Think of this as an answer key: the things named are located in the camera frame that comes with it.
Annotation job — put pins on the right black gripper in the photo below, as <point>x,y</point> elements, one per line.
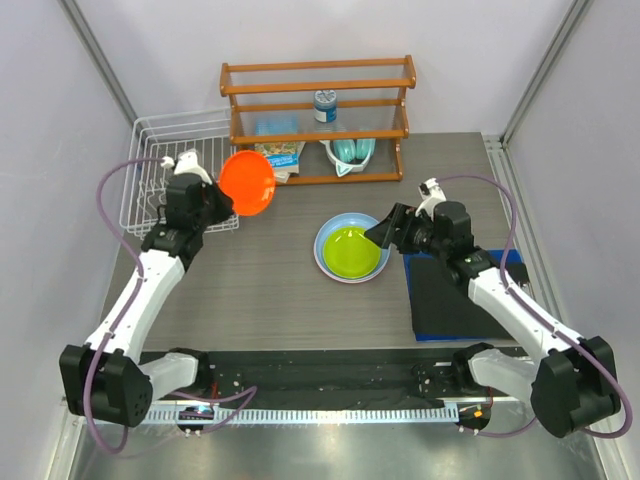
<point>400,217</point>

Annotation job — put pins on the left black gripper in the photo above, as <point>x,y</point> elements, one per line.
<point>224,201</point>

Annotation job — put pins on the light blue plate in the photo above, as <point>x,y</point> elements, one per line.
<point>345,219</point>

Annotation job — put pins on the orange plate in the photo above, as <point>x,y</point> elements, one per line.
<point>248,179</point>

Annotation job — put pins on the green plate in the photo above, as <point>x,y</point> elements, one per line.
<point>349,254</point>

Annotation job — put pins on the pink plate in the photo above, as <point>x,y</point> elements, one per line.
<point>318,248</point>

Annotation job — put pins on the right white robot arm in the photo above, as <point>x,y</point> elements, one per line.
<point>569,381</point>

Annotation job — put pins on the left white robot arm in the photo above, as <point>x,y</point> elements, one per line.
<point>103,378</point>

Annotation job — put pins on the lower paperback book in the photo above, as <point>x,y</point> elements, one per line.
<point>283,176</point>

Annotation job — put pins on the colourful paperback book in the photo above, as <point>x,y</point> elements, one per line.
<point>284,157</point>

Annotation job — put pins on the black cloth mat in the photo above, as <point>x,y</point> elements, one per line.
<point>435,305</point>

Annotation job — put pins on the orange wooden shelf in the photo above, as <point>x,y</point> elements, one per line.
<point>344,119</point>

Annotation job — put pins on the clear bottle blue cap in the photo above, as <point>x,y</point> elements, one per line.
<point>325,107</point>

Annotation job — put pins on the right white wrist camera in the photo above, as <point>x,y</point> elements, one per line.
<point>431,195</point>

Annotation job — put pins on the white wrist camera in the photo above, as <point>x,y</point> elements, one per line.
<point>431,195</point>
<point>187,162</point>

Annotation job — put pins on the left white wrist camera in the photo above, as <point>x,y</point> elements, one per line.
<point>187,162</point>

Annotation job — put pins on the white wire dish rack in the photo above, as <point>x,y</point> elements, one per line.
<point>207,132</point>

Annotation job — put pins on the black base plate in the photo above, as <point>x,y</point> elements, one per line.
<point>341,375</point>

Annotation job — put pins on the white slotted cable duct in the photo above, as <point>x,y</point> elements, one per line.
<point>183,414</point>

